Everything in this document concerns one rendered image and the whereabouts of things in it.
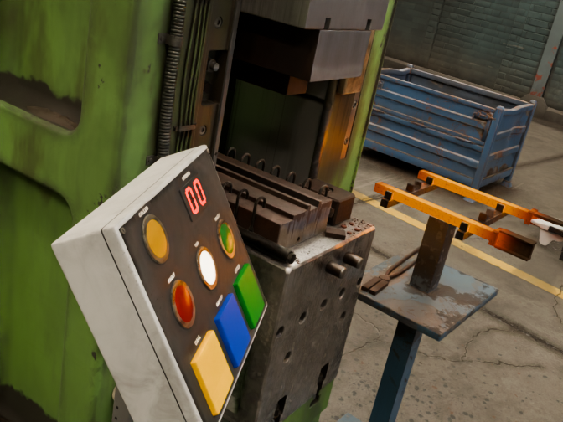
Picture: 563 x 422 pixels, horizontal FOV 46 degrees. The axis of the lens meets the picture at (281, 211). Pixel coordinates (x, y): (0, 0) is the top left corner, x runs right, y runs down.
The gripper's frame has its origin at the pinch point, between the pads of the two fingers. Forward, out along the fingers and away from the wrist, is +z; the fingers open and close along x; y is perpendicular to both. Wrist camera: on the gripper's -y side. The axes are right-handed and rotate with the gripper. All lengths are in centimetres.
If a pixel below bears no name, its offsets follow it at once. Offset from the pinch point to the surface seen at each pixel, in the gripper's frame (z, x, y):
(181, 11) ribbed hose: 41, -96, -40
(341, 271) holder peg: 21, -59, 8
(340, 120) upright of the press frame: 47, -31, -15
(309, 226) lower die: 31, -60, 2
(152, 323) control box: 5, -129, -14
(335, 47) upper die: 31, -65, -37
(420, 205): 22.2, -25.4, 0.1
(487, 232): 4.2, -25.8, -0.3
